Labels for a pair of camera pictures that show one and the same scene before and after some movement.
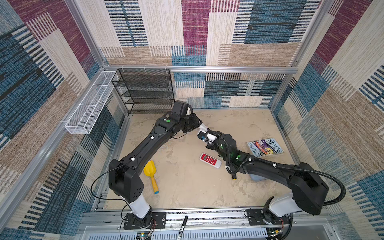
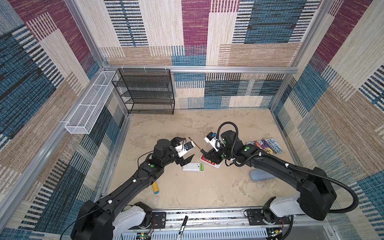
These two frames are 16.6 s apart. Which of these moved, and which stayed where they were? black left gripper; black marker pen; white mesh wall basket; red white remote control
Moved: black left gripper
Stayed: black marker pen; white mesh wall basket; red white remote control
